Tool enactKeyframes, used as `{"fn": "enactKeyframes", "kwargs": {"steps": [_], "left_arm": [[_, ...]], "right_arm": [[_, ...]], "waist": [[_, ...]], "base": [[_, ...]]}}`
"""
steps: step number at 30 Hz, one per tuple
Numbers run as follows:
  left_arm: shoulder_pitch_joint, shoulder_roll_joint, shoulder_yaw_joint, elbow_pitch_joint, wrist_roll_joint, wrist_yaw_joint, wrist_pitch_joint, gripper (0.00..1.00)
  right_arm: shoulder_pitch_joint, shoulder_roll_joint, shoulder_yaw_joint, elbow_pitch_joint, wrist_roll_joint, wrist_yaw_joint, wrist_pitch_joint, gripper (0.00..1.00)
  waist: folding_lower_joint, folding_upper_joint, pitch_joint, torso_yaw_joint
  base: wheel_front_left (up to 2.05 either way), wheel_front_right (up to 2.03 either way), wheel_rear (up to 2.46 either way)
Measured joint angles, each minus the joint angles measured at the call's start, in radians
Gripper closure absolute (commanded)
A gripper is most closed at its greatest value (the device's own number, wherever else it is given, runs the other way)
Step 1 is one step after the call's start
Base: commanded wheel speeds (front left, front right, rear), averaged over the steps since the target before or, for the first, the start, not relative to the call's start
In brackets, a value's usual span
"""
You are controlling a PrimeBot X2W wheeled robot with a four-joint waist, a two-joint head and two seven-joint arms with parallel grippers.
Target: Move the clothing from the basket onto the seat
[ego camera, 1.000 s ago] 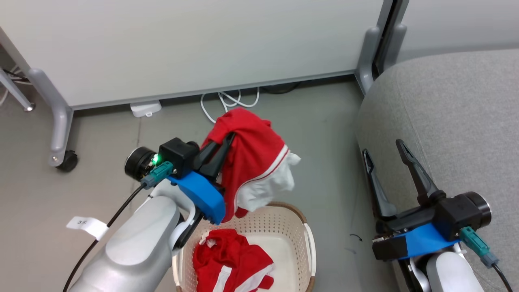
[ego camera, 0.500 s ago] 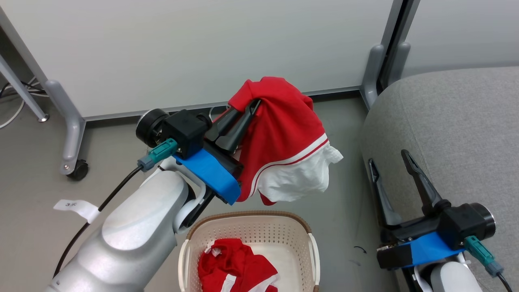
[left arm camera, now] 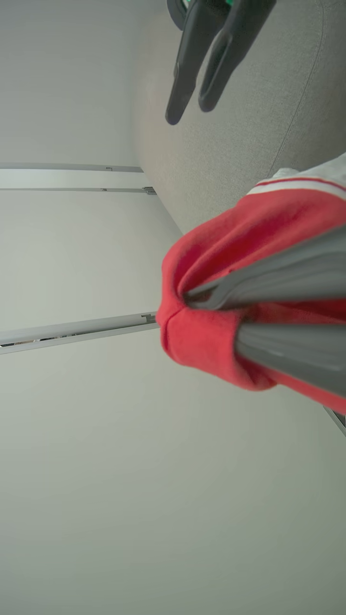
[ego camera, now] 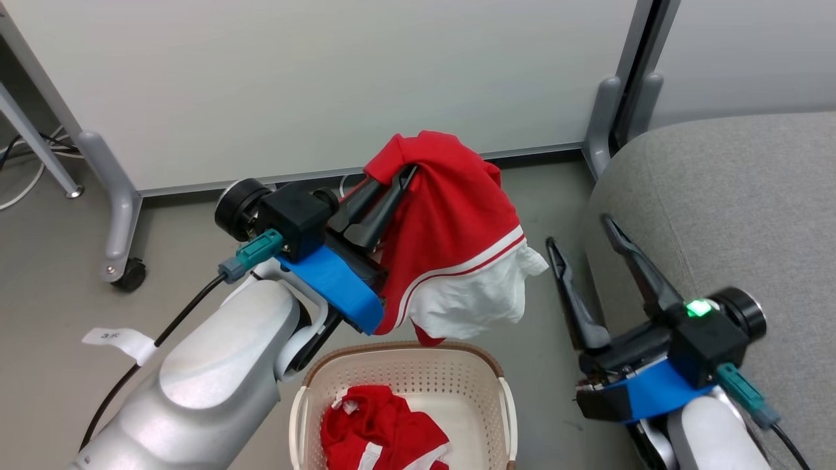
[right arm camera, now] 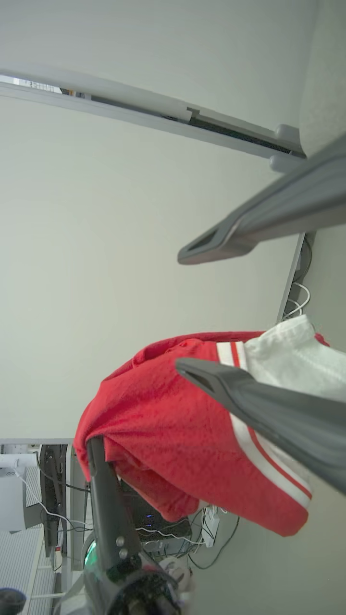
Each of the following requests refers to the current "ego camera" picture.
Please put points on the grey metal table leg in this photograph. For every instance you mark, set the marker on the grey metal table leg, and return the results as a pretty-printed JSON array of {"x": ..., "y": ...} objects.
[{"x": 39, "y": 147}]

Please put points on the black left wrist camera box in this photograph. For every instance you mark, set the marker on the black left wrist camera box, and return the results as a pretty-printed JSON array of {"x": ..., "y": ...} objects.
[{"x": 297, "y": 219}]

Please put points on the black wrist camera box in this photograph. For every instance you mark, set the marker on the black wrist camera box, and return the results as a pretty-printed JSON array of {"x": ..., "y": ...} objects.
[
  {"x": 297, "y": 219},
  {"x": 708, "y": 343}
]

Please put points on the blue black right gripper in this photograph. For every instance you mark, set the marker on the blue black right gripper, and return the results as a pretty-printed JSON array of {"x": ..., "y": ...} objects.
[{"x": 646, "y": 391}]

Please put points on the white partition panel dark post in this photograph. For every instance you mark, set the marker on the white partition panel dark post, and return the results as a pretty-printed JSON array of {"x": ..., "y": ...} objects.
[{"x": 751, "y": 59}]

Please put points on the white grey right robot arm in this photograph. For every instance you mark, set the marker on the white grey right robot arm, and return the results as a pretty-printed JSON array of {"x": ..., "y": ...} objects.
[{"x": 708, "y": 437}]

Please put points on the black caster wheel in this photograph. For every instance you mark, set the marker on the black caster wheel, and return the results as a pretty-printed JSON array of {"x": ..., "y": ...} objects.
[{"x": 132, "y": 277}]

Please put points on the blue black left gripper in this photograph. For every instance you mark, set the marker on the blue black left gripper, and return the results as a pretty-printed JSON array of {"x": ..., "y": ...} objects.
[{"x": 339, "y": 281}]

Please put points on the cream perforated laundry basket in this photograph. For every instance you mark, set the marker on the cream perforated laundry basket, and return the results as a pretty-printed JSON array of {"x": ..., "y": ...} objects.
[{"x": 418, "y": 378}]

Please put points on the large white partition panel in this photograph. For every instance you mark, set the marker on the large white partition panel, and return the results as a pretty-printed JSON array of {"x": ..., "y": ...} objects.
[{"x": 326, "y": 85}]

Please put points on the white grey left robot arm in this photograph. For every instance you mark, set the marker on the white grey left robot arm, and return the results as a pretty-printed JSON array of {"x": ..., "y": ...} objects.
[{"x": 215, "y": 378}]

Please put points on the grey fabric sofa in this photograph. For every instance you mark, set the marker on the grey fabric sofa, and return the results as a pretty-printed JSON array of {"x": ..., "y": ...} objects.
[{"x": 751, "y": 215}]

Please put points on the red shorts with white lining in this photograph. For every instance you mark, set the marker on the red shorts with white lining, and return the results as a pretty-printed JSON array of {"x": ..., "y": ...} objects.
[{"x": 457, "y": 215}]

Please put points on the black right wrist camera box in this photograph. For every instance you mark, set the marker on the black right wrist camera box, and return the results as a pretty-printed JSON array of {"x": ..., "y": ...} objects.
[{"x": 708, "y": 343}]

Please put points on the red garment with white stripe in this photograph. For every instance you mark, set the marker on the red garment with white stripe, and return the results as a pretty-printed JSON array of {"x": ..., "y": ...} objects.
[{"x": 379, "y": 424}]

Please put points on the grey partition leg with caster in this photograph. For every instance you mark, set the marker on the grey partition leg with caster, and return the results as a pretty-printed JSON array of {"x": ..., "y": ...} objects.
[{"x": 124, "y": 215}]

